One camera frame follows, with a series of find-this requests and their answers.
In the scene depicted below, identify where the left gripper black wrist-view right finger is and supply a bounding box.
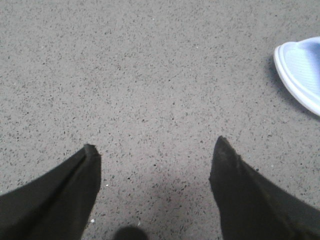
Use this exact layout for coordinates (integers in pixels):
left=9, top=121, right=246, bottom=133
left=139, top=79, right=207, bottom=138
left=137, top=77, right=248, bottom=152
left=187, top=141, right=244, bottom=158
left=209, top=136, right=320, bottom=240

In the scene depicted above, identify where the light blue slipper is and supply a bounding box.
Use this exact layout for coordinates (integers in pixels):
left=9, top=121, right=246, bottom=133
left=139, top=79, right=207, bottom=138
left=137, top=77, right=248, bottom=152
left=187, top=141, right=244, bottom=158
left=273, top=36, right=320, bottom=116

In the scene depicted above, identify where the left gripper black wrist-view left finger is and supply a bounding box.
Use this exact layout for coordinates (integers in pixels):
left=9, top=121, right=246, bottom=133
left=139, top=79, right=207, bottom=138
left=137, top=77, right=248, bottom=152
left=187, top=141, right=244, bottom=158
left=0, top=144, right=102, bottom=240

